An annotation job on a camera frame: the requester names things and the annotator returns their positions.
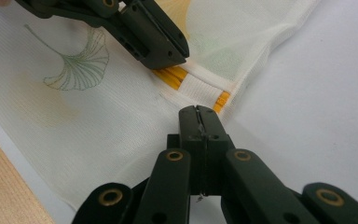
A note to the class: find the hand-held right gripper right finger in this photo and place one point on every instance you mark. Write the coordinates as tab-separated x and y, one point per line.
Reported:
214	140

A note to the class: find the white table sheet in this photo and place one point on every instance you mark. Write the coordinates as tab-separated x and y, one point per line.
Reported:
307	109

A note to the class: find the white leaf-print cloth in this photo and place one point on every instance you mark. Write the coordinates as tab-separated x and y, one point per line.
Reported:
121	124

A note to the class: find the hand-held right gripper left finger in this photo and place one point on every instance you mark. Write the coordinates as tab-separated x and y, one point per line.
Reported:
192	137

